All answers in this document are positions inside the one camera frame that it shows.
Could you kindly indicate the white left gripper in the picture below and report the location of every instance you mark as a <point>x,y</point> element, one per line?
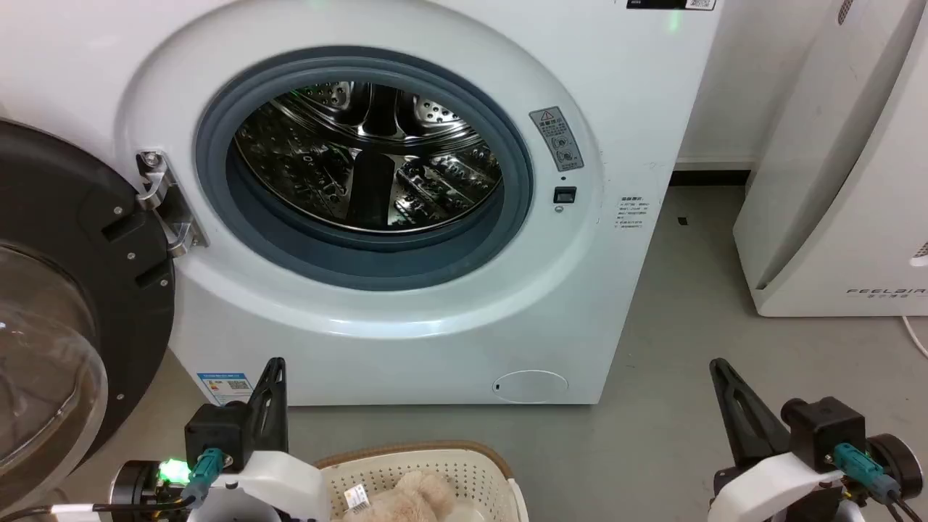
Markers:
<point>279,482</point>

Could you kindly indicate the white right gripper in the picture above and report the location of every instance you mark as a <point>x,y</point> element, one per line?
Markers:
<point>772,486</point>

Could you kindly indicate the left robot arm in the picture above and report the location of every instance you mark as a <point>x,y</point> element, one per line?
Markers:
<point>138,489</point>

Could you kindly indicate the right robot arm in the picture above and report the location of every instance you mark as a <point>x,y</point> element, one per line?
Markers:
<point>897,464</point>

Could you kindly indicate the beige plush toy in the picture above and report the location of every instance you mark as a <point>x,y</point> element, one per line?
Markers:
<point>406,500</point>

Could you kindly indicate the black round washer door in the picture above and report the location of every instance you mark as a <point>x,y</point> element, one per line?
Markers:
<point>65,239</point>

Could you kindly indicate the stainless steel washing machine drum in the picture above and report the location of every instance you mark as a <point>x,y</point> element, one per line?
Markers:
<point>366,159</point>

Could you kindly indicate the blue energy label sticker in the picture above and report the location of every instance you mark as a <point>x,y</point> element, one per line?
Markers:
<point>226,388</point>

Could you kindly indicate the white front-load washing machine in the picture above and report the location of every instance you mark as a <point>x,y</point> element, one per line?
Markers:
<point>406,348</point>

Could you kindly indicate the grey rubber door gasket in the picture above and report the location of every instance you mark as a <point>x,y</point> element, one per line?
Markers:
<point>290,250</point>

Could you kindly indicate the oval white filter cover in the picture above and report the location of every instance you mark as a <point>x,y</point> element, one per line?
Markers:
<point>530,386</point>

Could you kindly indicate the cream perforated laundry basket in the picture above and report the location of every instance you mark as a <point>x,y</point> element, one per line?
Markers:
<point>478,475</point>

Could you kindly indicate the chrome door hinge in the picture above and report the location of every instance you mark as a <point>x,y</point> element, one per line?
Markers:
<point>165,199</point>

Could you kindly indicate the white air purifier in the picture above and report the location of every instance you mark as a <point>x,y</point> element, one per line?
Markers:
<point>834,181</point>

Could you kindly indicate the black door latch socket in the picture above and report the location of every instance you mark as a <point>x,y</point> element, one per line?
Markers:
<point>565,194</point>

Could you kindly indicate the grey warning sticker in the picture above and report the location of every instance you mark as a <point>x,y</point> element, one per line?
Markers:
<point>557,138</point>

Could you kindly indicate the black label with QR code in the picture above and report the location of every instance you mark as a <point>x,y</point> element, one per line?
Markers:
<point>670,3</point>

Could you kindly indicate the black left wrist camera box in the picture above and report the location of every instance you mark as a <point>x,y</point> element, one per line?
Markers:
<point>216,433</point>

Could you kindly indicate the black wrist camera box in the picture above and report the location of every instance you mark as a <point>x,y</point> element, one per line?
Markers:
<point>823,428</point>
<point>216,433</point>

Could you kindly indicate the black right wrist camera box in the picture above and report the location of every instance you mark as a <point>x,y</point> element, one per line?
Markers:
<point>823,428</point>

